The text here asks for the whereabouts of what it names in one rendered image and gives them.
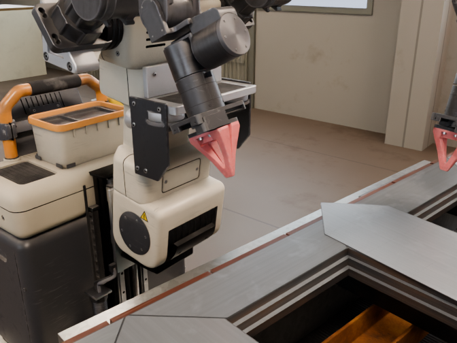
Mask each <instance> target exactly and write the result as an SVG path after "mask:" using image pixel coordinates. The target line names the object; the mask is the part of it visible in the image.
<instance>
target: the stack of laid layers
mask: <svg viewBox="0 0 457 343"><path fill-rule="evenodd" d="M456 206H457V185H455V186H453V187H452V188H450V189H448V190H446V191H445V192H443V193H441V194H440V195H438V196H436V197H434V198H432V199H431V200H429V201H427V202H426V203H424V204H422V205H421V206H419V207H417V208H416V209H414V210H412V211H410V212H408V214H411V215H414V216H417V217H418V218H421V219H424V220H426V221H428V222H432V221H434V220H435V219H437V218H439V217H440V216H441V215H443V214H445V213H446V212H448V211H449V210H451V209H452V208H454V207H456ZM346 276H350V277H352V278H354V279H356V280H358V281H360V282H362V283H365V284H367V285H369V286H370V287H373V288H374V289H377V290H378V291H381V292H382V293H385V294H387V295H389V296H391V297H393V298H395V299H397V300H399V301H401V302H403V303H404V304H407V305H408V306H411V307H412V308H415V309H416V310H419V311H420V312H423V313H425V314H427V315H429V316H431V317H433V318H434V319H437V320H438V321H441V322H442V323H445V324H446V325H449V326H450V327H453V328H454V329H457V301H455V300H453V299H451V298H449V297H447V296H445V295H443V294H441V293H439V292H437V291H435V290H433V289H431V288H429V287H427V286H425V285H423V284H421V283H419V282H417V281H415V280H413V279H411V278H409V277H407V276H405V275H403V274H402V273H400V272H398V271H396V270H394V269H392V268H390V267H388V266H386V265H384V264H382V263H380V262H378V261H376V260H374V259H372V258H370V257H368V256H366V255H364V254H362V253H361V252H358V251H357V250H354V249H353V248H350V247H349V246H347V249H345V250H344V251H342V252H340V253H339V254H337V255H335V256H334V257H331V258H330V259H328V260H327V261H325V262H323V263H321V264H319V265H318V266H316V267H314V268H313V269H311V270H309V271H308V272H306V273H304V274H303V275H301V276H299V277H298V278H295V279H294V280H292V281H290V282H289V283H287V284H285V285H284V286H282V287H280V288H279V289H277V290H275V291H274V292H272V293H270V294H268V295H266V296H265V297H263V298H262V299H260V300H258V301H256V302H254V303H253V304H251V305H250V306H248V307H246V308H244V309H243V310H241V311H239V312H238V313H236V314H234V315H232V316H230V317H229V318H226V320H228V321H229V322H231V323H232V324H234V325H235V326H236V327H238V328H239V329H240V330H242V331H243V332H245V333H246V334H248V335H249V336H250V337H254V336H255V335H256V334H258V333H260V332H261V331H263V330H264V329H266V328H267V327H269V326H270V325H272V324H274V323H275V322H277V321H278V320H280V319H282V318H283V317H285V316H286V315H287V314H289V313H291V312H292V311H294V310H296V309H297V308H298V307H300V306H302V305H303V304H305V303H306V302H308V301H309V300H311V299H313V298H314V297H315V296H317V295H319V294H321V293H322V292H323V291H325V290H327V289H328V288H330V287H331V286H333V285H334V284H336V283H337V282H339V281H340V280H342V279H344V278H345V277H346Z"/></svg>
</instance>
